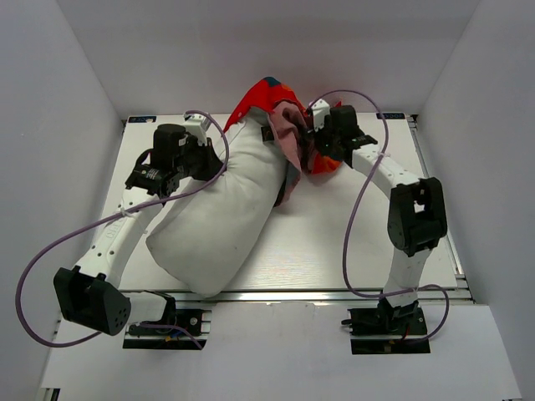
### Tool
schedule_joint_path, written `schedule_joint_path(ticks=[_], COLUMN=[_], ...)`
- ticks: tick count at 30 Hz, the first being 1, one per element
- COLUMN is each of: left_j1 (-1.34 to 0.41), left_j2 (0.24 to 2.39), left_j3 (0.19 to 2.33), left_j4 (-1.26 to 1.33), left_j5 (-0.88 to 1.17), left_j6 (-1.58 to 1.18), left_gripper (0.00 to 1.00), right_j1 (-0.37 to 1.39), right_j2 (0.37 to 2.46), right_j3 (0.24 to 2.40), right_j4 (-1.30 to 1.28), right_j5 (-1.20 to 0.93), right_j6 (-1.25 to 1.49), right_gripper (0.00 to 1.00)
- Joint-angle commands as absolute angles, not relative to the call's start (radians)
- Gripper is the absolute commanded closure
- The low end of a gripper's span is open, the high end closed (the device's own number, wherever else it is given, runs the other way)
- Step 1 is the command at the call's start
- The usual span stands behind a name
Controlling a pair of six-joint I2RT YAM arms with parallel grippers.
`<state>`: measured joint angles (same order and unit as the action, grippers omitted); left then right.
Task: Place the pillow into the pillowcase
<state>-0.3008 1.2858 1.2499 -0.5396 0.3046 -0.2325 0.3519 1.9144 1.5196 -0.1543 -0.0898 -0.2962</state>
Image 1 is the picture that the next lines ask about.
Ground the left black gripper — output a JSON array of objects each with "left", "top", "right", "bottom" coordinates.
[{"left": 174, "top": 137, "right": 227, "bottom": 181}]

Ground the red cartoon print pillowcase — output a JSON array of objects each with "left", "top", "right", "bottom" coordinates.
[{"left": 224, "top": 77, "right": 341, "bottom": 206}]

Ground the white pillow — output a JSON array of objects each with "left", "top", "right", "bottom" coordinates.
[{"left": 145, "top": 108, "right": 288, "bottom": 297}]

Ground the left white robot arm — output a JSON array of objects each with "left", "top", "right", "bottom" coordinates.
[{"left": 53, "top": 114, "right": 223, "bottom": 336}]

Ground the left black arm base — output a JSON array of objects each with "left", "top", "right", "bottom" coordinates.
[{"left": 122, "top": 291, "right": 210, "bottom": 351}]

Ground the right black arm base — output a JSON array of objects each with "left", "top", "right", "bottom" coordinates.
[{"left": 341, "top": 307, "right": 431, "bottom": 355}]

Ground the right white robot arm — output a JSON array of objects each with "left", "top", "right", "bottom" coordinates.
[{"left": 308, "top": 99, "right": 447, "bottom": 333}]

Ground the blue label sticker left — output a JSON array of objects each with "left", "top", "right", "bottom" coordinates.
[{"left": 127, "top": 115, "right": 156, "bottom": 124}]

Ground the blue label sticker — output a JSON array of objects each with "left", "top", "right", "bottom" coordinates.
[
  {"left": 376, "top": 113, "right": 405, "bottom": 120},
  {"left": 127, "top": 115, "right": 156, "bottom": 124}
]

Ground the blue label sticker right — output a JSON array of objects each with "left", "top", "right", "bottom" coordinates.
[{"left": 376, "top": 113, "right": 405, "bottom": 120}]

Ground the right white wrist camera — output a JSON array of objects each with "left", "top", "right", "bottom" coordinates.
[{"left": 308, "top": 99, "right": 331, "bottom": 131}]

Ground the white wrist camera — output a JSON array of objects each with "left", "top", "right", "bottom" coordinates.
[
  {"left": 308, "top": 99, "right": 331, "bottom": 131},
  {"left": 182, "top": 114, "right": 211, "bottom": 145}
]

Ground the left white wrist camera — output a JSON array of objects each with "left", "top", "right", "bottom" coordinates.
[{"left": 182, "top": 114, "right": 211, "bottom": 145}]

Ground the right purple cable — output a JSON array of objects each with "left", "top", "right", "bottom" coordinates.
[{"left": 307, "top": 88, "right": 451, "bottom": 344}]

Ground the purple cable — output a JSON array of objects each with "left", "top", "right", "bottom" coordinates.
[
  {"left": 14, "top": 109, "right": 231, "bottom": 349},
  {"left": 307, "top": 88, "right": 451, "bottom": 344}
]

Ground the aluminium table frame rail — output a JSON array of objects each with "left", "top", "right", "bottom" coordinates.
[{"left": 125, "top": 287, "right": 476, "bottom": 303}]

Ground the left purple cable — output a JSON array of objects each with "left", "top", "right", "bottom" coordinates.
[{"left": 14, "top": 109, "right": 231, "bottom": 349}]

